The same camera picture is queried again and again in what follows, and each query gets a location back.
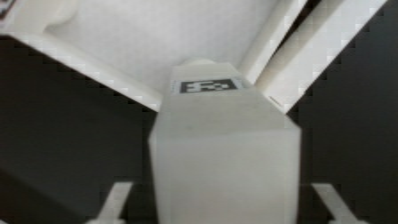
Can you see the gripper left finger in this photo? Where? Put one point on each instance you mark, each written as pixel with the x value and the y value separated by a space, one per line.
pixel 128 205

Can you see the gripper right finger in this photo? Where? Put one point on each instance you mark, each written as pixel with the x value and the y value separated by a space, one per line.
pixel 318 194

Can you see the white desk leg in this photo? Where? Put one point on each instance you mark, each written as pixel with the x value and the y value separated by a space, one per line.
pixel 224 151
pixel 28 15

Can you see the white desk tabletop tray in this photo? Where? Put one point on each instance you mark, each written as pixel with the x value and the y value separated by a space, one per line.
pixel 129 37

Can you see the white U-shaped boundary frame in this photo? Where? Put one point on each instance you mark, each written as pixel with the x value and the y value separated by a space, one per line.
pixel 311 48

